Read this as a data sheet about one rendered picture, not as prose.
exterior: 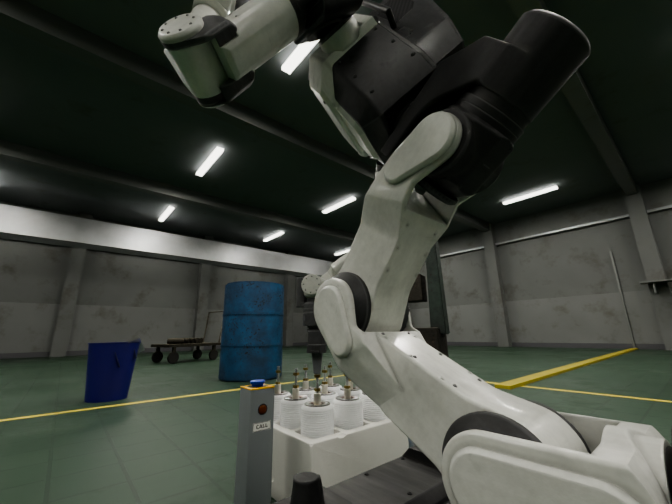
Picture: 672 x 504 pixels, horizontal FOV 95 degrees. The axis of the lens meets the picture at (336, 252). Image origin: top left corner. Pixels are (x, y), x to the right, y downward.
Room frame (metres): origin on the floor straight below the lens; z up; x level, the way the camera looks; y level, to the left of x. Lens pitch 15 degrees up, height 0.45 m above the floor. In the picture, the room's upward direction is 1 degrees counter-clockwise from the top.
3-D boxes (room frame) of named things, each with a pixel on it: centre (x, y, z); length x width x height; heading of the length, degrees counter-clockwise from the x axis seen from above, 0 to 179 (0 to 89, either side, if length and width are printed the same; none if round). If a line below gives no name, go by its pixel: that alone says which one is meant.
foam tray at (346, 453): (1.15, 0.05, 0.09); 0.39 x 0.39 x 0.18; 40
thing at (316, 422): (0.99, 0.06, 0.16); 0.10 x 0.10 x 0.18
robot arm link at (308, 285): (0.98, 0.08, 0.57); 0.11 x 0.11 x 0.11; 77
